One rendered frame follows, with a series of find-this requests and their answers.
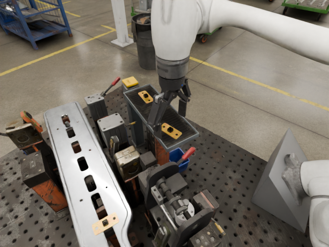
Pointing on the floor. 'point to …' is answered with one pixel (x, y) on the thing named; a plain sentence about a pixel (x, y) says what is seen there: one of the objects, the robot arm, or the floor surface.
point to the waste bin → (144, 39)
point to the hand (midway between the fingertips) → (170, 123)
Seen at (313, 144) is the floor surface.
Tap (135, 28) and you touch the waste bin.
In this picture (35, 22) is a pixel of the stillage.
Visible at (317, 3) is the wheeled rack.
